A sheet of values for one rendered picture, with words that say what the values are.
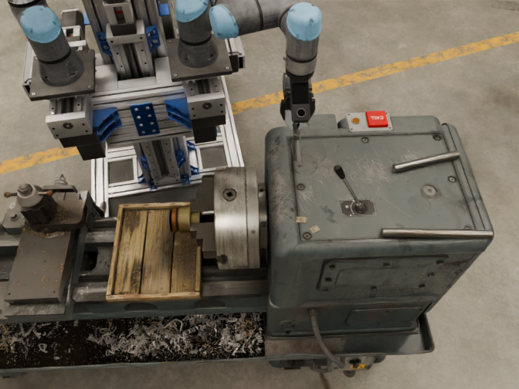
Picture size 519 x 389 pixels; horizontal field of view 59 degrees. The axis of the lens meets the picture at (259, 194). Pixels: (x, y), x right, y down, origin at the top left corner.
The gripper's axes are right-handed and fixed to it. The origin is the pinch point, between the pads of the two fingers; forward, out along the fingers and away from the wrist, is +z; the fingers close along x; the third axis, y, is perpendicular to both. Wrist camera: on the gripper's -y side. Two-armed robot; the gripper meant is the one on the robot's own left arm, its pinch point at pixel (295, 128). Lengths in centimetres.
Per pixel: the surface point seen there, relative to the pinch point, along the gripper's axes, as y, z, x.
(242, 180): -8.9, 11.4, 15.4
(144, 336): -33, 75, 54
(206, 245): -23.5, 23.1, 26.3
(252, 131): 118, 135, 9
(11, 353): -36, 81, 104
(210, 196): -8.7, 19.6, 25.1
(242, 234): -23.9, 16.3, 15.6
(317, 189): -14.4, 9.3, -5.4
